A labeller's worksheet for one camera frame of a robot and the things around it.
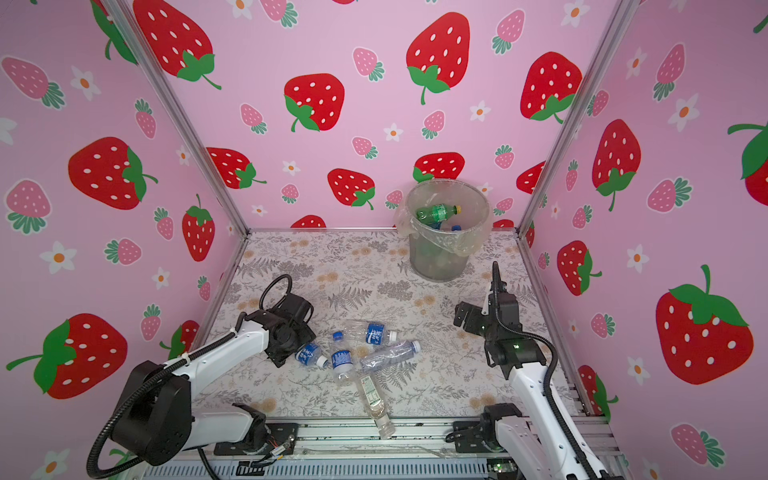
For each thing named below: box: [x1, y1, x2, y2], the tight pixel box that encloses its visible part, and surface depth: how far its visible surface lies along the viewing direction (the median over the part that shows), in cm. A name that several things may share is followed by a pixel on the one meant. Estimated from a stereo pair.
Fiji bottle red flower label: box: [440, 221, 462, 231], surface depth 100 cm
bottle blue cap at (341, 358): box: [331, 331, 353, 385], surface depth 85 cm
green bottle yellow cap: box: [416, 204, 463, 229], surface depth 103 cm
